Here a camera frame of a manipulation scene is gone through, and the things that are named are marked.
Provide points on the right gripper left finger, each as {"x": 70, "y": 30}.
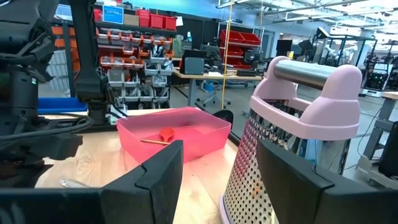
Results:
{"x": 149, "y": 193}

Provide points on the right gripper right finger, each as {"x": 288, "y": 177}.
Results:
{"x": 295, "y": 193}

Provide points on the wooden workshop table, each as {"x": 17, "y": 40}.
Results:
{"x": 211, "y": 75}

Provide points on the pink metal box grater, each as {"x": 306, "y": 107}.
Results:
{"x": 329, "y": 118}

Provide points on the red storage bin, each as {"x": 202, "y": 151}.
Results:
{"x": 143, "y": 18}
{"x": 157, "y": 21}
{"x": 170, "y": 23}

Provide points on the grey legged side table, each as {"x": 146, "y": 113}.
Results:
{"x": 376, "y": 130}

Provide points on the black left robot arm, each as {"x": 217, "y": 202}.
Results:
{"x": 18, "y": 93}

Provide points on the parts bin shelf rack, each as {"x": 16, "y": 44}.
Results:
{"x": 133, "y": 62}

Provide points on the red bin rack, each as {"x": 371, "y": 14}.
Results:
{"x": 236, "y": 37}

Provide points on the black box grey panel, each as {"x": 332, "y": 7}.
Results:
{"x": 193, "y": 66}

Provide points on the grey office chair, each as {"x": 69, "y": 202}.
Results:
{"x": 209, "y": 87}

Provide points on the blue flat panel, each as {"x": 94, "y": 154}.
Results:
{"x": 62, "y": 105}

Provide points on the pink plastic bin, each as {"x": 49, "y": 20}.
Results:
{"x": 202, "y": 137}

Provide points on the blue sign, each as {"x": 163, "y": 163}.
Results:
{"x": 112, "y": 14}

